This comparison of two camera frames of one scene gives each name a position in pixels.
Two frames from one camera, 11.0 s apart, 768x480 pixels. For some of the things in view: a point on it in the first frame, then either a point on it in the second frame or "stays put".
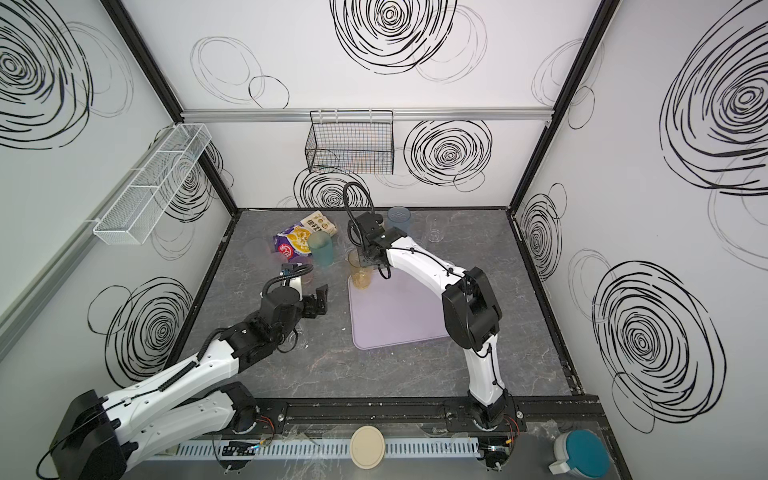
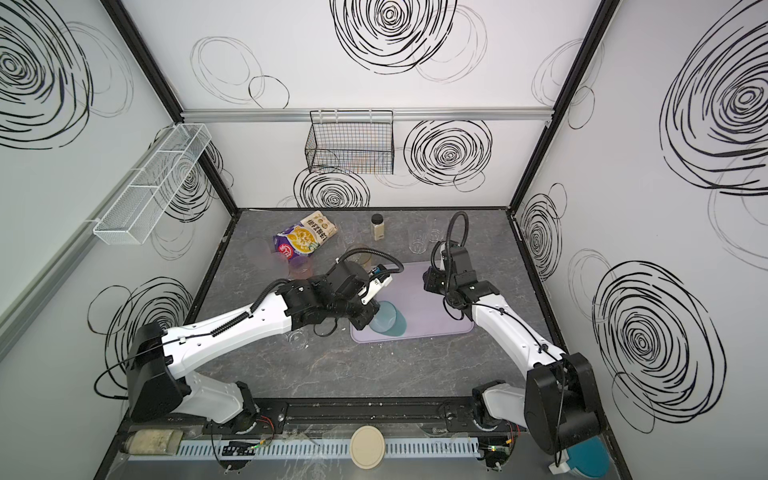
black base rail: x=550 y=414 stays put
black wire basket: x=351 y=142 stays put
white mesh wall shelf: x=136 y=212 stays put
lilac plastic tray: x=395 y=311 stays put
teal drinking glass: x=321 y=244 to x=388 y=320
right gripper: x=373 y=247 to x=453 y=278
